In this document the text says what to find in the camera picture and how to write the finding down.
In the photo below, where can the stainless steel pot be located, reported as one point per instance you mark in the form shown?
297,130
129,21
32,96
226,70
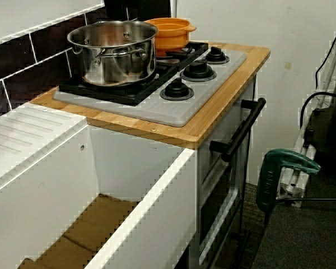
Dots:
114,70

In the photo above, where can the orange plastic pot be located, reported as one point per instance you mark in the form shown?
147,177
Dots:
170,42

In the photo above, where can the grey stove top plate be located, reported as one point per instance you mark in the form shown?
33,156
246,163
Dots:
170,112

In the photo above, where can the black stove knob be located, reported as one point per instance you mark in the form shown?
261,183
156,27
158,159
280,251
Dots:
177,89
217,56
198,71

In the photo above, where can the white toy oven door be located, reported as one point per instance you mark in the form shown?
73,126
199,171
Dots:
218,196

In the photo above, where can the black burner grate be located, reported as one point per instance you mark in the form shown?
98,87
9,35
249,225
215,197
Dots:
197,47
72,89

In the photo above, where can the green clamp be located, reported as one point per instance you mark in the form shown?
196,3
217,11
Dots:
268,179

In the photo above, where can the brown cardboard sheet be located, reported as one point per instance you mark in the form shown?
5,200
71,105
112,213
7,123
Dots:
95,224

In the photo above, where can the white sink basin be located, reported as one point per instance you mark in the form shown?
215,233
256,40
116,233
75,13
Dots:
44,182

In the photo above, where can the black device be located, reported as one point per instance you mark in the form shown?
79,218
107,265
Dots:
330,140

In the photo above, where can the aluminium frame rail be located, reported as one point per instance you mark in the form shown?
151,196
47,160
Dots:
292,193

